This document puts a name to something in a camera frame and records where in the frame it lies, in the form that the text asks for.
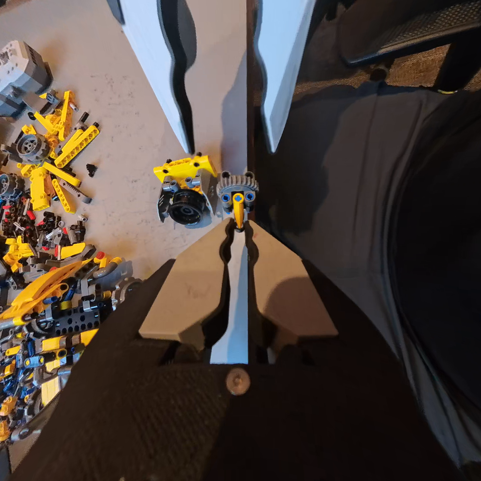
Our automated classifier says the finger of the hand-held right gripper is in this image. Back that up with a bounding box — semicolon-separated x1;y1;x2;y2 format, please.
119;0;197;155
254;0;317;153

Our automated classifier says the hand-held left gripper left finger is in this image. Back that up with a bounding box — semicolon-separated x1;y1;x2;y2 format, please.
138;217;234;352

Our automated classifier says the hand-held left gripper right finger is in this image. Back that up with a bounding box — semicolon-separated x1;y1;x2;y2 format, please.
244;220;339;350

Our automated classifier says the yellow toy wheel assembly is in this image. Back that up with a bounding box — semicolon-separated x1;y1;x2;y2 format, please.
153;152;218;227

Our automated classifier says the grey gear toy assembly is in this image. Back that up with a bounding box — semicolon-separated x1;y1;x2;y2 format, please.
216;171;260;233

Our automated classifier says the grey desk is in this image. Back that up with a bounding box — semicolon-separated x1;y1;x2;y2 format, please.
0;0;250;472

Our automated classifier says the grey toy battery box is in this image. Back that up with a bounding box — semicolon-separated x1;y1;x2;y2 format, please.
0;39;54;119

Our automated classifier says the yellow toy vehicle model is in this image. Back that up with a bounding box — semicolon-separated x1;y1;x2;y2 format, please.
0;256;144;414

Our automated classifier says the black office chair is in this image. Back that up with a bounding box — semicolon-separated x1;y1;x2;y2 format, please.
336;0;481;94

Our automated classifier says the person in grey shirt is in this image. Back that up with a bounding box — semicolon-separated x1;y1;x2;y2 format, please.
256;81;481;466

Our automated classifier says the grey toy sprocket wheel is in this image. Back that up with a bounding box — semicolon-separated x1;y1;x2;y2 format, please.
0;172;21;200
11;132;47;164

